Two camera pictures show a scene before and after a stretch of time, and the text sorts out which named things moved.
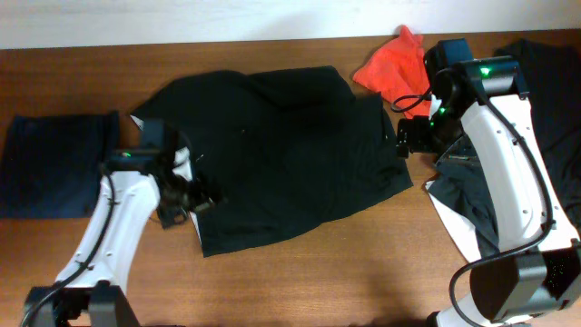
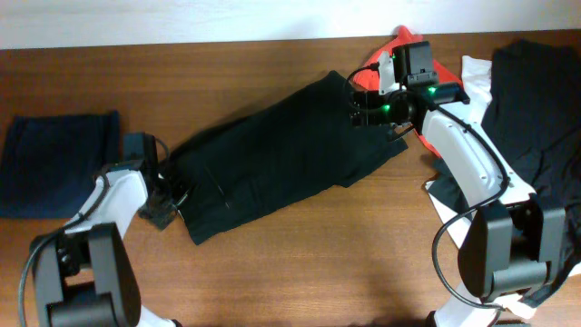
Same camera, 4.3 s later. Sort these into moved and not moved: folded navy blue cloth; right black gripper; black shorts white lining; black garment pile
Moved: right black gripper; black shorts white lining
Not moved: folded navy blue cloth; black garment pile
